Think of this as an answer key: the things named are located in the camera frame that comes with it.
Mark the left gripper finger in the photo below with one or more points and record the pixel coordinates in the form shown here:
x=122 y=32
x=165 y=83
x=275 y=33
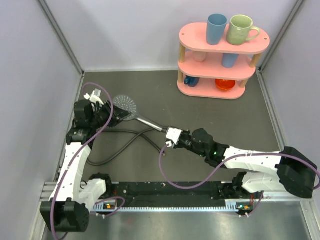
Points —
x=117 y=119
x=116 y=111

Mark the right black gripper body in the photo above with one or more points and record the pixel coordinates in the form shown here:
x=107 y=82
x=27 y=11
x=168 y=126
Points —
x=187 y=141

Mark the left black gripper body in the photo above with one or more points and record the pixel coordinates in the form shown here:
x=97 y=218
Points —
x=101 y=118

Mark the grey shower head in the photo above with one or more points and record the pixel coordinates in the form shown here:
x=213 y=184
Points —
x=125 y=103

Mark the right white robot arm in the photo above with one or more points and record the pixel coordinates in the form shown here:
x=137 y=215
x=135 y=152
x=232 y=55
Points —
x=287 y=170

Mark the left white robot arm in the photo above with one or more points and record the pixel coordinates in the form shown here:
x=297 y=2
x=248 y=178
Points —
x=69 y=206

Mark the dark blue cup bottom shelf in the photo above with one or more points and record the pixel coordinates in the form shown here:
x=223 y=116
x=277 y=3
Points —
x=191 y=81

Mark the orange bowl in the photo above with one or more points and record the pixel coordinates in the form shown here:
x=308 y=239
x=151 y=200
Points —
x=225 y=84

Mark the pink three-tier shelf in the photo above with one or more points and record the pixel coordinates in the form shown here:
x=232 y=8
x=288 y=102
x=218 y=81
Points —
x=192 y=37

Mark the pink cup middle shelf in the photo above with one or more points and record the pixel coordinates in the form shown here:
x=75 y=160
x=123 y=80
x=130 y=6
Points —
x=199 y=56

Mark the light blue cup middle shelf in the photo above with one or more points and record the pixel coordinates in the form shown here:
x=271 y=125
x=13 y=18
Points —
x=229 y=60

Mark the green mug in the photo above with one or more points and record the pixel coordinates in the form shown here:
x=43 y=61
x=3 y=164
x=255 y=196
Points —
x=239 y=29

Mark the blue tumbler on top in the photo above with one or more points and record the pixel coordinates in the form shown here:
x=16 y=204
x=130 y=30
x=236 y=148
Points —
x=216 y=25

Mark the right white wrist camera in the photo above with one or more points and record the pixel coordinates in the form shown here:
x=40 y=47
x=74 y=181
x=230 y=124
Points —
x=172 y=136

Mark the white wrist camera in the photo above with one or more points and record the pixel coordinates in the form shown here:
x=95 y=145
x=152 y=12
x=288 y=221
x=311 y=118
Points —
x=94 y=97
x=172 y=136

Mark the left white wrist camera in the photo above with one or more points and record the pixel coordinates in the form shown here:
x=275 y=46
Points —
x=94 y=97

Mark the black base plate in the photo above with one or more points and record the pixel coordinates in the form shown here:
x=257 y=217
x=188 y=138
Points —
x=163 y=195

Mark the aluminium rail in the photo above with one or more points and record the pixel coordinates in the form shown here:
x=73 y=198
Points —
x=242 y=201

